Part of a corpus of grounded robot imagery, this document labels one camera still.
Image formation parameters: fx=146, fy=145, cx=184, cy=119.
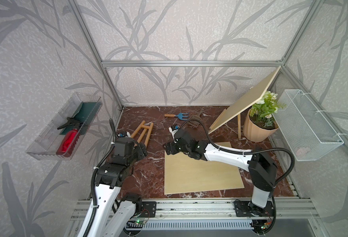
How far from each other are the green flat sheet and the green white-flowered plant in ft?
2.84

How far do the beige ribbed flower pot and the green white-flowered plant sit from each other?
58mm

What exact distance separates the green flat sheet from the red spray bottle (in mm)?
18

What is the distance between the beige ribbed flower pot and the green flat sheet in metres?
0.88

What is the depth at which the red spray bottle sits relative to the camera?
0.56m

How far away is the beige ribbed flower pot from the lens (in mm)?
877

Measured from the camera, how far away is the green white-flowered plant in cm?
82

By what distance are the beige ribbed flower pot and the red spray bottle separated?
916mm

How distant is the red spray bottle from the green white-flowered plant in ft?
2.99
